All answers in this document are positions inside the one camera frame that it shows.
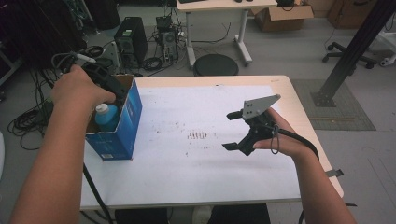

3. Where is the person's leg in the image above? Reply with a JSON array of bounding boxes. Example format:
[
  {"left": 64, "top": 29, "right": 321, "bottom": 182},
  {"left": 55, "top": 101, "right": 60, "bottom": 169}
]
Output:
[
  {"left": 114, "top": 207, "right": 170, "bottom": 224},
  {"left": 210, "top": 203, "right": 272, "bottom": 224}
]

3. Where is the left hand-held gripper cable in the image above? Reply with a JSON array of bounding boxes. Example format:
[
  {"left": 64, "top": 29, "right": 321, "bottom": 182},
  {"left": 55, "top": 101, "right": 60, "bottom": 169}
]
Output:
[{"left": 50, "top": 50, "right": 115, "bottom": 224}]

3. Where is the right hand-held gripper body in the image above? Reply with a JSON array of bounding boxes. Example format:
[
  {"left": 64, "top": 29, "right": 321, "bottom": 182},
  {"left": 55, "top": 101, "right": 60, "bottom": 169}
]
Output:
[{"left": 235, "top": 93, "right": 282, "bottom": 157}]

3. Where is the person's right hand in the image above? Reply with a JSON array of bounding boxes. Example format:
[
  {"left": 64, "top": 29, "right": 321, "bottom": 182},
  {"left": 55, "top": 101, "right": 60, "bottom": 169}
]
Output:
[{"left": 252, "top": 107, "right": 315, "bottom": 161}]

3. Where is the blue cardboard box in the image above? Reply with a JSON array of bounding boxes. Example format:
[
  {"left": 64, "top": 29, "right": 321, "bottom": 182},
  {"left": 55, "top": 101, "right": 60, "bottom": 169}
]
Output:
[{"left": 85, "top": 74, "right": 144, "bottom": 161}]

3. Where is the black computer tower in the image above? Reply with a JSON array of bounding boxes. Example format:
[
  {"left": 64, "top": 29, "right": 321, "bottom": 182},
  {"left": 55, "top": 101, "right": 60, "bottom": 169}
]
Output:
[{"left": 113, "top": 16, "right": 149, "bottom": 68}]

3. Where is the closed brown cardboard box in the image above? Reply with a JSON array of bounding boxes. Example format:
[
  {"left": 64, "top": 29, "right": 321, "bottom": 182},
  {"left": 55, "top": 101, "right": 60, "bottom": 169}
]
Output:
[{"left": 326, "top": 0, "right": 379, "bottom": 31}]

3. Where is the white paper sheet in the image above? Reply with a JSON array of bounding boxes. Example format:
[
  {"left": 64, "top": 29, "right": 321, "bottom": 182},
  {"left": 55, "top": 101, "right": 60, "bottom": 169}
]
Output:
[{"left": 79, "top": 84, "right": 302, "bottom": 209}]

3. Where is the blue bottle with white cap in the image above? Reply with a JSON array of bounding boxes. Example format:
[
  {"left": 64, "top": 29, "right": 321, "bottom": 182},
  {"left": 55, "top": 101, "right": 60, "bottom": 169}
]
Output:
[{"left": 93, "top": 103, "right": 121, "bottom": 133}]

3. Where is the thin black cord loop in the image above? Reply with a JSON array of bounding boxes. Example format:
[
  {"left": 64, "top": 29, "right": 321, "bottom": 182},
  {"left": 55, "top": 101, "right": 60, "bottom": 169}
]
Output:
[{"left": 269, "top": 124, "right": 281, "bottom": 156}]

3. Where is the coiled black cable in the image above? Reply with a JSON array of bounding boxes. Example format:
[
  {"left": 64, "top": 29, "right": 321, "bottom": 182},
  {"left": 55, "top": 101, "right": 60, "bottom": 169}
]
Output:
[{"left": 83, "top": 45, "right": 105, "bottom": 59}]

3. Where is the person's left hand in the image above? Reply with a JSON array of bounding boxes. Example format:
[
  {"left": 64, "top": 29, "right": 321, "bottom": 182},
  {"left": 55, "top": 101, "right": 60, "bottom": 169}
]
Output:
[{"left": 50, "top": 64, "right": 117, "bottom": 116}]

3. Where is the black office chair base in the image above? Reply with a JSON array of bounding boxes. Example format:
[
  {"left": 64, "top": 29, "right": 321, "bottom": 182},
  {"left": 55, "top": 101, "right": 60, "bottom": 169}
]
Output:
[{"left": 321, "top": 41, "right": 379, "bottom": 70}]

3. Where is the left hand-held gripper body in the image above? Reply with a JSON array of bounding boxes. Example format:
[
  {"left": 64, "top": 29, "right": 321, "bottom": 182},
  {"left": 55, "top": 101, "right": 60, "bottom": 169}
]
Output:
[{"left": 81, "top": 41, "right": 131, "bottom": 102}]

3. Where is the hand-held gripper cable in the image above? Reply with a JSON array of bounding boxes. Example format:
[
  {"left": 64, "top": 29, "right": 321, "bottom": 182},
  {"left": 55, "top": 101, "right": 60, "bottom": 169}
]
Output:
[
  {"left": 50, "top": 50, "right": 115, "bottom": 224},
  {"left": 275, "top": 127, "right": 321, "bottom": 224}
]

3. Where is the round black stool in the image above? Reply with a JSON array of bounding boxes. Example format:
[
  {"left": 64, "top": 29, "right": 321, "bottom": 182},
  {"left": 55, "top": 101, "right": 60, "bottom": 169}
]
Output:
[{"left": 192, "top": 53, "right": 240, "bottom": 77}]

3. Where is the white desk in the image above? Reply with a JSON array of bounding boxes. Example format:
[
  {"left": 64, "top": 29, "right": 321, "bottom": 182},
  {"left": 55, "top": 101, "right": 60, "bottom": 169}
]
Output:
[{"left": 176, "top": 0, "right": 278, "bottom": 70}]

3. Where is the person's left leg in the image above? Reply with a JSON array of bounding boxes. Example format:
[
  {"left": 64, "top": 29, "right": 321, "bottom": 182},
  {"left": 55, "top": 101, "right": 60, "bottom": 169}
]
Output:
[{"left": 114, "top": 207, "right": 170, "bottom": 224}]

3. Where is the black cable bundle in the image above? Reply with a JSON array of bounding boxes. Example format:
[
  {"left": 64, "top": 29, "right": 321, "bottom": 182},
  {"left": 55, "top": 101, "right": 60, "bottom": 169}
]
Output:
[{"left": 7, "top": 66, "right": 68, "bottom": 152}]

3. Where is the grey floor mat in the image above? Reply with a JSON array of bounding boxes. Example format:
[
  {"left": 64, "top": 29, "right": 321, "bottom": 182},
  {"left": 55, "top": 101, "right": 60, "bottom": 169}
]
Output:
[{"left": 290, "top": 77, "right": 377, "bottom": 132}]

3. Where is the person's right leg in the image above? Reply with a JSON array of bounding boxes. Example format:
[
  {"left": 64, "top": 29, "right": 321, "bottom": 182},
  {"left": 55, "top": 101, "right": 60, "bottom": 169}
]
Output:
[{"left": 210, "top": 203, "right": 272, "bottom": 224}]

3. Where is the open computer tower with fan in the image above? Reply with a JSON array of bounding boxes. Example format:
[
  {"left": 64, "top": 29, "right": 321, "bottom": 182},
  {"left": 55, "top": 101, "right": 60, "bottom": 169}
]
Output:
[{"left": 154, "top": 15, "right": 180, "bottom": 63}]

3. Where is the right hand-held gripper cable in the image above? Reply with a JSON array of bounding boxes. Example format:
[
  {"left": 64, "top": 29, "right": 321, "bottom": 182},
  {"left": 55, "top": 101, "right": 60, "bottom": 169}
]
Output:
[{"left": 275, "top": 127, "right": 321, "bottom": 224}]

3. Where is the black metal beam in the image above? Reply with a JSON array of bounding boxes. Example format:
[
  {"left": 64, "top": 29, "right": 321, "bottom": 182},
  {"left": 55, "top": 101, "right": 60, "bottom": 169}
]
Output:
[{"left": 309, "top": 0, "right": 396, "bottom": 108}]

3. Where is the open brown cardboard box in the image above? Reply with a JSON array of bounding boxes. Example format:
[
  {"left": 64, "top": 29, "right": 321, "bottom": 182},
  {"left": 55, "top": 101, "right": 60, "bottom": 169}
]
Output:
[{"left": 248, "top": 4, "right": 315, "bottom": 33}]

